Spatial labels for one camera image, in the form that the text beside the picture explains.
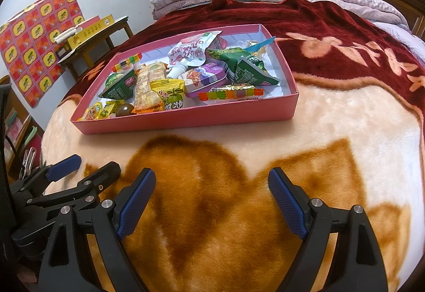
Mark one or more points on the red and cream plush blanket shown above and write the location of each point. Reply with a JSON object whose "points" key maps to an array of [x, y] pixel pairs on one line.
{"points": [[332, 146]]}

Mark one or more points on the white paper roll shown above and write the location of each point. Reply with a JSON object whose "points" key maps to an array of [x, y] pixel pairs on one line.
{"points": [[68, 34]]}

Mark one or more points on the wooden bookshelf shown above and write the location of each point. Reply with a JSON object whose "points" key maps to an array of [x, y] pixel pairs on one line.
{"points": [[20, 122]]}

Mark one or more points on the purple tin box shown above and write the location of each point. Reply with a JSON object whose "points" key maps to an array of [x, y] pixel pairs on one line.
{"points": [[206, 79]]}

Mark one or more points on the colourful gummy candy packet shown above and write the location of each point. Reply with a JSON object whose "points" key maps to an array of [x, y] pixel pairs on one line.
{"points": [[229, 92], [128, 62]]}

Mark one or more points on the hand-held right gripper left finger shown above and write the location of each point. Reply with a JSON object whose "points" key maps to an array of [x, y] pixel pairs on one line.
{"points": [[136, 202]]}

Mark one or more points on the blue cookie packet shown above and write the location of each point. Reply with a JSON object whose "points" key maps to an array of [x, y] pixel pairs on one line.
{"points": [[262, 44]]}

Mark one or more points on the wooden side table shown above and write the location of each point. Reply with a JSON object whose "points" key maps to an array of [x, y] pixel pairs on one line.
{"points": [[96, 49]]}

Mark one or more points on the yellow jelly cup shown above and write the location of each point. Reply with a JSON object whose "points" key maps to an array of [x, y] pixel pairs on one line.
{"points": [[89, 111]]}

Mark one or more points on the metal clip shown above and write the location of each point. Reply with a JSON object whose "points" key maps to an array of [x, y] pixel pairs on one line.
{"points": [[28, 162]]}

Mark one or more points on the yellow apple candy packet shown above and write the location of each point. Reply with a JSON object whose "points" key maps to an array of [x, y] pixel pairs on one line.
{"points": [[167, 94]]}

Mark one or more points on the dark wooden headboard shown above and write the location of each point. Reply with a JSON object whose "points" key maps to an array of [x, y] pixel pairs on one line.
{"points": [[398, 3]]}

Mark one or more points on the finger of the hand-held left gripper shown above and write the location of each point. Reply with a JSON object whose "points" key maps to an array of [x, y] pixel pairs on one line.
{"points": [[103, 177], [64, 167]]}

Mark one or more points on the lilac bed sheet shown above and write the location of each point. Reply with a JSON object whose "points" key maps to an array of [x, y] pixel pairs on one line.
{"points": [[405, 43]]}

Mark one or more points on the long biscuit packet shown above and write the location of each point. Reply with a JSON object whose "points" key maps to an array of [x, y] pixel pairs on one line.
{"points": [[147, 86]]}

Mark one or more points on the flat pink box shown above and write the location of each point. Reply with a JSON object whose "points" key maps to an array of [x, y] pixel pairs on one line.
{"points": [[89, 21]]}

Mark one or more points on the green pea packet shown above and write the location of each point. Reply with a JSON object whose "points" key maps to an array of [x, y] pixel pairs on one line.
{"points": [[225, 58], [118, 86], [255, 74]]}

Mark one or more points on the yellow cardboard box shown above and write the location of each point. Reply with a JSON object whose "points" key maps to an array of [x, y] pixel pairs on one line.
{"points": [[89, 33]]}

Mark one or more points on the purple white drink pouch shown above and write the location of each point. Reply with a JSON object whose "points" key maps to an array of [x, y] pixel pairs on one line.
{"points": [[191, 53]]}

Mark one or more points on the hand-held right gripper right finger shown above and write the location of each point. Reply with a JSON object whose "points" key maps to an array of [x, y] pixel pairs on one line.
{"points": [[289, 202]]}

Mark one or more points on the chocolate ball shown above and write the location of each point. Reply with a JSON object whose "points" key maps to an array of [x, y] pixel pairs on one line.
{"points": [[125, 110]]}

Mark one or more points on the red patterned wall poster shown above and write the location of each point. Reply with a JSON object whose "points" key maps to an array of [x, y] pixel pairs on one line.
{"points": [[36, 39]]}

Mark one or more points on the pink cardboard box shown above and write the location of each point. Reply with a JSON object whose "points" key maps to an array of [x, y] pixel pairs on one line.
{"points": [[199, 116]]}

